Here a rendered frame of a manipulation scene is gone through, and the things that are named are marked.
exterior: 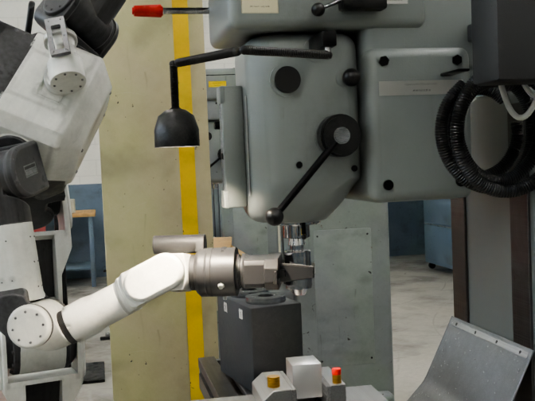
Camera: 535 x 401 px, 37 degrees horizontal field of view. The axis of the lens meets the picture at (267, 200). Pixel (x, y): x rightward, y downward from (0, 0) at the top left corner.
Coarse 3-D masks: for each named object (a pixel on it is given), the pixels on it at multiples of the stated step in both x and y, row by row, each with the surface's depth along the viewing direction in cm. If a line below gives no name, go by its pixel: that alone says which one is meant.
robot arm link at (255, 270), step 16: (224, 256) 140; (240, 256) 143; (256, 256) 143; (272, 256) 141; (224, 272) 139; (240, 272) 140; (256, 272) 138; (272, 272) 136; (224, 288) 140; (272, 288) 138
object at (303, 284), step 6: (288, 258) 140; (294, 258) 139; (300, 258) 139; (306, 258) 140; (300, 264) 139; (306, 264) 140; (288, 282) 141; (294, 282) 140; (300, 282) 140; (306, 282) 140; (288, 288) 141; (294, 288) 140; (300, 288) 140; (306, 288) 140
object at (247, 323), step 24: (240, 288) 188; (264, 288) 186; (240, 312) 174; (264, 312) 170; (288, 312) 172; (240, 336) 176; (264, 336) 170; (288, 336) 173; (240, 360) 176; (264, 360) 171
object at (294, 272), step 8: (280, 264) 139; (288, 264) 139; (296, 264) 139; (280, 272) 138; (288, 272) 139; (296, 272) 139; (304, 272) 138; (312, 272) 138; (280, 280) 139; (288, 280) 139; (296, 280) 139
